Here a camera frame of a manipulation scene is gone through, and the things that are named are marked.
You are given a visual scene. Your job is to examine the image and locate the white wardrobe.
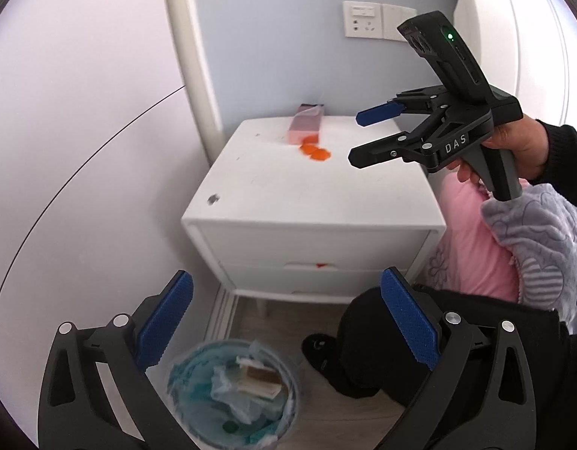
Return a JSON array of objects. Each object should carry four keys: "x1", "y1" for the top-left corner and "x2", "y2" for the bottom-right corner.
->
[{"x1": 0, "y1": 0, "x2": 223, "y2": 432}]

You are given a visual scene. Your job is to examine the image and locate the person's leg in black trousers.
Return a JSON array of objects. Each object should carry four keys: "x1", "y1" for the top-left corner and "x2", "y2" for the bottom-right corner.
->
[{"x1": 337, "y1": 286, "x2": 577, "y2": 450}]

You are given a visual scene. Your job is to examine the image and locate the white nightstand drawer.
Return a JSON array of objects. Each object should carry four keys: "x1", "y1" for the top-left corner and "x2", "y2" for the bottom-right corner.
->
[
  {"x1": 193, "y1": 224, "x2": 434, "y2": 272},
  {"x1": 222, "y1": 262, "x2": 413, "y2": 297}
]

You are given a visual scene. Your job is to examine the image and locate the white nightstand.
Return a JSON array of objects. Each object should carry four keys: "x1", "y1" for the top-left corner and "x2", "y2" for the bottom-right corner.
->
[{"x1": 182, "y1": 115, "x2": 447, "y2": 305}]

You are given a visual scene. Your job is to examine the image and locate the clear plastic bag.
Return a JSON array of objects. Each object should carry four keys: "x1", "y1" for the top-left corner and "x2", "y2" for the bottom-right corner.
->
[{"x1": 210, "y1": 342, "x2": 273, "y2": 425}]

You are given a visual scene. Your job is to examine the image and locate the teal bin liner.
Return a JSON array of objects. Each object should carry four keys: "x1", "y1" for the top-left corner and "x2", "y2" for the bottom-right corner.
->
[{"x1": 170, "y1": 342, "x2": 296, "y2": 446}]

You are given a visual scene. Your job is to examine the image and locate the white bed headboard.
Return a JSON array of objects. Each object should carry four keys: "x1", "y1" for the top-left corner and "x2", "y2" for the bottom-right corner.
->
[{"x1": 445, "y1": 0, "x2": 577, "y2": 127}]

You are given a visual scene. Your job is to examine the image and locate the black shoe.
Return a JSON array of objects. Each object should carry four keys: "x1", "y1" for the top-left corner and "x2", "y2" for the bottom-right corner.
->
[{"x1": 301, "y1": 333, "x2": 345, "y2": 378}]

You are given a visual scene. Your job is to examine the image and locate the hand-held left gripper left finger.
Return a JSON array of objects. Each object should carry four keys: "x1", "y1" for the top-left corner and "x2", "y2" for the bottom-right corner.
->
[{"x1": 37, "y1": 269, "x2": 201, "y2": 450}]

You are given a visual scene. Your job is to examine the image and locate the person's right hand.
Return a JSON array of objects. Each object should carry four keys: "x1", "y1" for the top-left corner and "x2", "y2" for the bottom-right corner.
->
[{"x1": 456, "y1": 117, "x2": 550, "y2": 185}]

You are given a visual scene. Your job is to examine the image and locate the person's right forearm black sleeve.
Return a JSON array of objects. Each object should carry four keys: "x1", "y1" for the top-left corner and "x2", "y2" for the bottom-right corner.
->
[{"x1": 537, "y1": 119, "x2": 577, "y2": 185}]

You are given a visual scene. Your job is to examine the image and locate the lilac patterned blanket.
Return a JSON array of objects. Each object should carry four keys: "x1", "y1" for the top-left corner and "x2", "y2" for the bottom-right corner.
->
[{"x1": 480, "y1": 182, "x2": 577, "y2": 335}]

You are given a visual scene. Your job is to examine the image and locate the round grey trash bin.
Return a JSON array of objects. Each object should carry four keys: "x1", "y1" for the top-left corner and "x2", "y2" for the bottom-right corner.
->
[{"x1": 168, "y1": 339, "x2": 301, "y2": 448}]

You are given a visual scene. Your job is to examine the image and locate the white wall socket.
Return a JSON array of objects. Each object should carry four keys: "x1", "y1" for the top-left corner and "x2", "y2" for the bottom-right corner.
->
[{"x1": 343, "y1": 1, "x2": 383, "y2": 38}]

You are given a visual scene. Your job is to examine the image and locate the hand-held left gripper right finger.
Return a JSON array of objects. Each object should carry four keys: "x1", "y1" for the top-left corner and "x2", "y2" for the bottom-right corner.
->
[{"x1": 381, "y1": 266, "x2": 538, "y2": 450}]

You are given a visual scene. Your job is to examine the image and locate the pink pillow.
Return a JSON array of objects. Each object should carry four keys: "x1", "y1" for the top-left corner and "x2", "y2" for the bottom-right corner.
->
[{"x1": 426, "y1": 180, "x2": 521, "y2": 302}]

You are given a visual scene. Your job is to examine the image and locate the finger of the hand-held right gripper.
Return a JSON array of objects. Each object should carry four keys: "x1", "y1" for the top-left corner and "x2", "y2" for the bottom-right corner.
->
[
  {"x1": 356, "y1": 85, "x2": 453, "y2": 127},
  {"x1": 348, "y1": 111, "x2": 453, "y2": 170}
]

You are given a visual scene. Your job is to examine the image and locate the pink packet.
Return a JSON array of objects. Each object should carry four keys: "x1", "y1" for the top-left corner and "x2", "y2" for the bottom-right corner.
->
[{"x1": 287, "y1": 104, "x2": 325, "y2": 145}]

